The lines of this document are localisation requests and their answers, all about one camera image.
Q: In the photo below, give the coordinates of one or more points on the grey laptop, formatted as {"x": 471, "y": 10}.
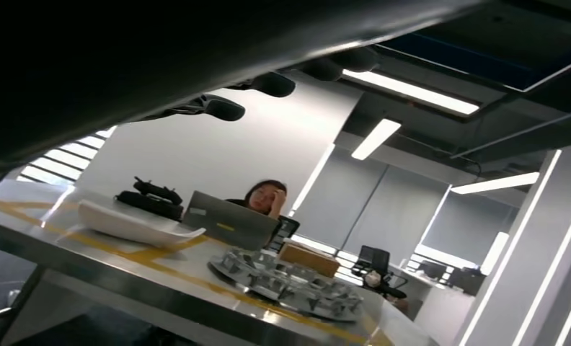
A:
{"x": 228, "y": 222}

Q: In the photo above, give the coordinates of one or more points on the brown cardboard box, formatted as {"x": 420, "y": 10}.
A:
{"x": 309, "y": 260}

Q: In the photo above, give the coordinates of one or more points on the wall light strip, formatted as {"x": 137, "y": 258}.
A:
{"x": 314, "y": 176}

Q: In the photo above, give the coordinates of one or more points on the pillar light strip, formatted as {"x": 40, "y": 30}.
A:
{"x": 510, "y": 248}
{"x": 552, "y": 267}

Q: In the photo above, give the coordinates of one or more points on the metal workbench table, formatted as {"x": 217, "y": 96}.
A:
{"x": 99, "y": 267}

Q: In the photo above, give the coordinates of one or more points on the grey wheel hubcap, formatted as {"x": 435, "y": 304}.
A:
{"x": 285, "y": 286}

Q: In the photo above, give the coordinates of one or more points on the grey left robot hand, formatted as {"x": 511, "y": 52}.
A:
{"x": 123, "y": 57}

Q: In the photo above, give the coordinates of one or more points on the black office chair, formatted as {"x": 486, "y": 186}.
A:
{"x": 374, "y": 260}

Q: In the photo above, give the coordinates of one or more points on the person at laptop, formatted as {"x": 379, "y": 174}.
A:
{"x": 264, "y": 198}

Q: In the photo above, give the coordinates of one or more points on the ceiling light strip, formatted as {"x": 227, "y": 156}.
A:
{"x": 376, "y": 138}
{"x": 495, "y": 183}
{"x": 409, "y": 93}

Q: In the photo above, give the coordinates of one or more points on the window blinds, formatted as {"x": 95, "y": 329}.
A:
{"x": 61, "y": 160}

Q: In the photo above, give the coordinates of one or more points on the white office desk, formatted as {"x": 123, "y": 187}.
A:
{"x": 438, "y": 310}

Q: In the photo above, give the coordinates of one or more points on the black bag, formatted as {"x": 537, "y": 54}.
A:
{"x": 147, "y": 203}

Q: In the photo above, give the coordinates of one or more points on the black desktop device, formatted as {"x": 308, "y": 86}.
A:
{"x": 467, "y": 281}

